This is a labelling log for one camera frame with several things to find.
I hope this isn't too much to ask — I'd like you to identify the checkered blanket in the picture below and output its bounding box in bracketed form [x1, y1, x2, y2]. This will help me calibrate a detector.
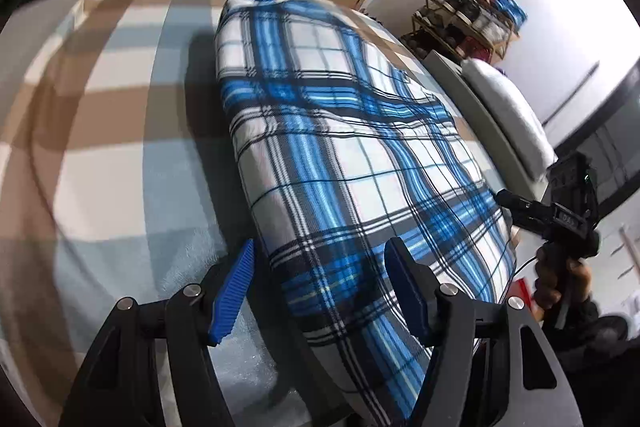
[0, 0, 506, 427]

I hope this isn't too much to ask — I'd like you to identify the dark wardrobe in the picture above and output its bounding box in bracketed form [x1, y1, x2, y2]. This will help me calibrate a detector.
[545, 62, 640, 228]

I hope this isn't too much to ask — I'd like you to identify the white pillow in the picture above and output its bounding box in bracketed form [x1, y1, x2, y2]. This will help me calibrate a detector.
[460, 57, 558, 180]

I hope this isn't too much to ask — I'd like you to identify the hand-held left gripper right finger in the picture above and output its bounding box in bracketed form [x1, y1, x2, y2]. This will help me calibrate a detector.
[384, 237, 586, 427]

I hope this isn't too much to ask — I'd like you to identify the grey upholstered headboard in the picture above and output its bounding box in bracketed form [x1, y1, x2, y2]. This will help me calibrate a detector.
[422, 52, 551, 202]

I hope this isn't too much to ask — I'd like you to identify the person's right forearm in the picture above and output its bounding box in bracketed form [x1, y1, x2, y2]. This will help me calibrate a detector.
[542, 302, 640, 427]

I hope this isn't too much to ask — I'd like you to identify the shoe rack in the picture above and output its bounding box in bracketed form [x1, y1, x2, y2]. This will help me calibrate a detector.
[402, 0, 528, 68]

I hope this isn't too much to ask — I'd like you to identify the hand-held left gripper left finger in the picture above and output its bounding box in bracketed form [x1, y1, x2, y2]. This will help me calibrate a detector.
[57, 238, 257, 427]

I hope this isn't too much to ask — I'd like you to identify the blue plaid shirt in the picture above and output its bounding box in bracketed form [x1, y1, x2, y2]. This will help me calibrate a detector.
[215, 0, 518, 427]

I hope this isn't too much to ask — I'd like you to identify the person's right hand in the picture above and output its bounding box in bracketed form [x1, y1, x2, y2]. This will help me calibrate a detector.
[532, 246, 593, 312]

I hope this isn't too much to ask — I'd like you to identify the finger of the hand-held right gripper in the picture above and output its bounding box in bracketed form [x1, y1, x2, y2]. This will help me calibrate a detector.
[492, 188, 526, 220]

